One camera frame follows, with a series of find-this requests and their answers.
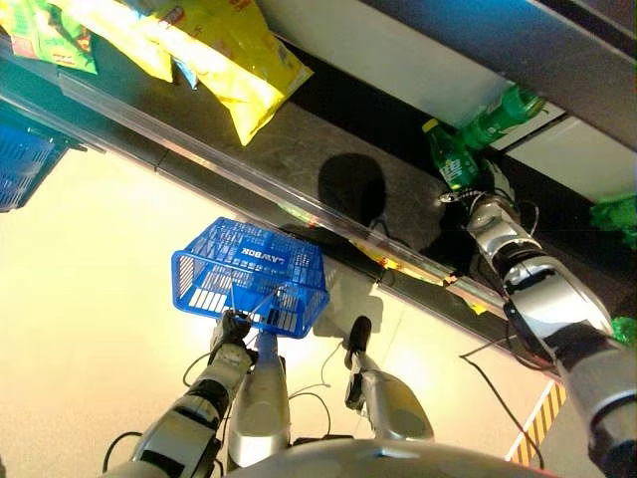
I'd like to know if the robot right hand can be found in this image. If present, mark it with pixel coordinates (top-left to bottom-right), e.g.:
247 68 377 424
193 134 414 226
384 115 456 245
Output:
438 158 522 214

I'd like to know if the grey metal shelf board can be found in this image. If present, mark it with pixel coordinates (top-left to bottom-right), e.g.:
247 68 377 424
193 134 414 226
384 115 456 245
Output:
256 0 637 150

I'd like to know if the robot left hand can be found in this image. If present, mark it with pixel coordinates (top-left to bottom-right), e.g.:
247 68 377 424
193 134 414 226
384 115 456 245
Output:
213 309 253 349

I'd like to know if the white thin cable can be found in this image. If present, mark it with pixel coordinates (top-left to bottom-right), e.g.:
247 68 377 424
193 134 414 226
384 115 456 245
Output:
287 340 345 400

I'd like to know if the robot right leg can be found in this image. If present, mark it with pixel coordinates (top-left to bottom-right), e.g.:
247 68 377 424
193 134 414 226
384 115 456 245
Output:
343 348 436 444

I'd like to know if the dark shelf board with rail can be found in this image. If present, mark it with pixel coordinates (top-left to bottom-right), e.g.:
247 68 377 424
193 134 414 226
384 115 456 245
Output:
0 29 637 372

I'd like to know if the blue plastic basket white print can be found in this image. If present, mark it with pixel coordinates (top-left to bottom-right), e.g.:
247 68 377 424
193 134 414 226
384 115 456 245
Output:
170 216 331 341

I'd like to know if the small blue snack bag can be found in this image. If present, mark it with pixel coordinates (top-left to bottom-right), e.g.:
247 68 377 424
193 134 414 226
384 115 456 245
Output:
171 56 200 92

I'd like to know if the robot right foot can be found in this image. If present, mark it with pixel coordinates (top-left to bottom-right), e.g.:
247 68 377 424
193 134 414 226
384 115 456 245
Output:
347 315 373 356

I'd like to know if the large yellow snack bag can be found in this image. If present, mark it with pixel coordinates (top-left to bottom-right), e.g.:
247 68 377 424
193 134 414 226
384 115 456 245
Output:
148 0 316 147

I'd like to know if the green soda bottle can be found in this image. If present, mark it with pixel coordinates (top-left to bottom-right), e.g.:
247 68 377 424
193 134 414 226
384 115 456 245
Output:
458 83 547 151

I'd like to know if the yellow black hazard tape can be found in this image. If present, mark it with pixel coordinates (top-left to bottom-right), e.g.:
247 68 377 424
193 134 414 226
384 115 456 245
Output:
505 379 568 467

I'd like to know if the black floor cable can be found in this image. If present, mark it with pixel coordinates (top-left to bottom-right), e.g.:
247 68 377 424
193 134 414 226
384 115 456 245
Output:
458 336 546 470

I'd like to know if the green bottle yellow cap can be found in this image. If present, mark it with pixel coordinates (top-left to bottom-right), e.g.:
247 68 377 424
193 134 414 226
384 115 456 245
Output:
421 118 482 193

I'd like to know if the robot silver torso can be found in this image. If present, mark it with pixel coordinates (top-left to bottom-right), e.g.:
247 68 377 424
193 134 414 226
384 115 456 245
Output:
223 437 551 478

